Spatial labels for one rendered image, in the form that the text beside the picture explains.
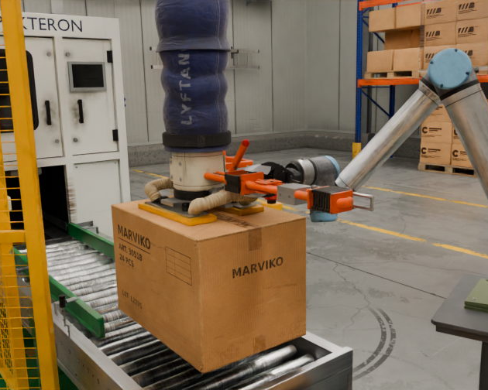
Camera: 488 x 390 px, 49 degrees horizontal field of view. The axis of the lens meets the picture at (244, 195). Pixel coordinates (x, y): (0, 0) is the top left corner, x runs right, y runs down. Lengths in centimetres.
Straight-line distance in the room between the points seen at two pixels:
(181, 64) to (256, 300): 75
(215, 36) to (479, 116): 80
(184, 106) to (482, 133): 88
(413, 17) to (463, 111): 837
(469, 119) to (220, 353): 98
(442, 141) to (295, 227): 805
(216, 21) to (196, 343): 96
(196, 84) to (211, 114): 10
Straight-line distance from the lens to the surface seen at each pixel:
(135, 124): 1103
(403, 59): 1006
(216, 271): 152
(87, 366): 204
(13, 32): 194
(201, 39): 167
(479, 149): 168
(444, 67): 167
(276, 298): 168
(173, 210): 171
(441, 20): 963
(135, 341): 217
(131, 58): 1103
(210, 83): 168
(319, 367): 181
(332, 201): 128
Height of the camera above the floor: 148
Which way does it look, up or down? 11 degrees down
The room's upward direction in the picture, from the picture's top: 1 degrees counter-clockwise
